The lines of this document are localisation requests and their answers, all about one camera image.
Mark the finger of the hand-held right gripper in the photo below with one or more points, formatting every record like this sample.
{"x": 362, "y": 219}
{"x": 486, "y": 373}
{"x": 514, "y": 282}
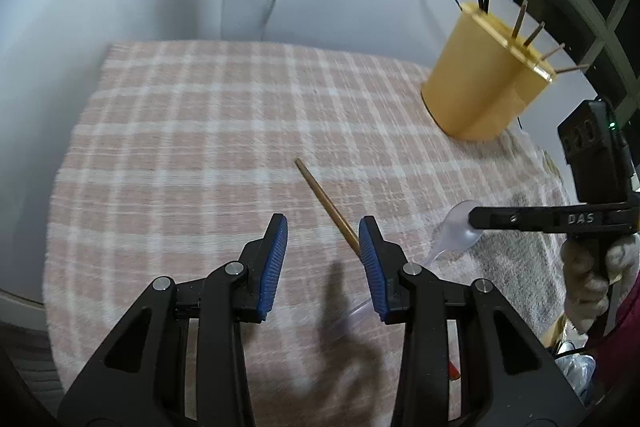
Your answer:
{"x": 510, "y": 218}

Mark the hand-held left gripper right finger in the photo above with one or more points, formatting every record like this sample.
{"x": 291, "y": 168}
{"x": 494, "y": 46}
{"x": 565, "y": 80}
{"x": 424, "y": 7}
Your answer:
{"x": 372, "y": 267}

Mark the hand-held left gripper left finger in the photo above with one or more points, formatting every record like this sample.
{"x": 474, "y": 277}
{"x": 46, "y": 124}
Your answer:
{"x": 275, "y": 267}

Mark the clear plastic spoon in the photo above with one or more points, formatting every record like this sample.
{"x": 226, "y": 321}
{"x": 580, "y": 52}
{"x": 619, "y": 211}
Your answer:
{"x": 457, "y": 232}

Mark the brown wooden chopstick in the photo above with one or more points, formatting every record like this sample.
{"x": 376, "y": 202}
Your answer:
{"x": 325, "y": 201}
{"x": 520, "y": 23}
{"x": 575, "y": 69}
{"x": 554, "y": 51}
{"x": 535, "y": 34}

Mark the yellow utensil holder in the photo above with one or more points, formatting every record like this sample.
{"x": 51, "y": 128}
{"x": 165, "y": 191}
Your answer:
{"x": 475, "y": 82}

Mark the person's right forearm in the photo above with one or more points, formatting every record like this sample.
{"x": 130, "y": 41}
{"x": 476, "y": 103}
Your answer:
{"x": 622, "y": 337}

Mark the person's right hand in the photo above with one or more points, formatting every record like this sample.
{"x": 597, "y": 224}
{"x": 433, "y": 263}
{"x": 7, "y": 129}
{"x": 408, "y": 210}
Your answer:
{"x": 582, "y": 277}

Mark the pink plaid cloth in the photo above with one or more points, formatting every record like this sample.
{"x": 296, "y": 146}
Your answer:
{"x": 175, "y": 147}

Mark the clear plastic bag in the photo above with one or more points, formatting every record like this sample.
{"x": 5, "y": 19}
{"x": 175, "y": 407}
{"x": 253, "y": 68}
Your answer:
{"x": 575, "y": 372}

